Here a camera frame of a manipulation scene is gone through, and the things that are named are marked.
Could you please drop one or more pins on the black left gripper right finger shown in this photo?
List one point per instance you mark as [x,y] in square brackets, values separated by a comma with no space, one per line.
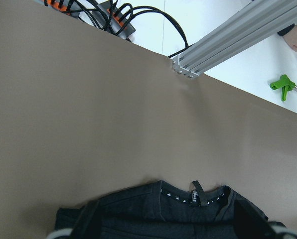
[248,224]

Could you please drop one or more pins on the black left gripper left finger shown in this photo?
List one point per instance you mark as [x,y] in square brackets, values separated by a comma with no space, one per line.
[88,223]

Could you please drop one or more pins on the black printed t-shirt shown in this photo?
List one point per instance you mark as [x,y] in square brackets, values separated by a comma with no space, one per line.
[161,211]

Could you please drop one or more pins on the grey orange USB hub far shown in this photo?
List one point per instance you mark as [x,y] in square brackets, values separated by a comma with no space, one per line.
[116,24]

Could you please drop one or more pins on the grey orange usb hub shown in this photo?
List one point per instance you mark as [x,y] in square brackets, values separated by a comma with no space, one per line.
[116,24]
[68,7]

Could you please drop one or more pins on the grey orange USB hub near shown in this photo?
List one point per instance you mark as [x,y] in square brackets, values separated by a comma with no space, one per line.
[68,7]

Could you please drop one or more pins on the green handled reach grabber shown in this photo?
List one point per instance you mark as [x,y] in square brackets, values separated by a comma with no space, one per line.
[285,84]

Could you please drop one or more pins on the aluminium frame post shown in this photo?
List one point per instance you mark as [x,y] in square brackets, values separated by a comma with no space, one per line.
[252,24]

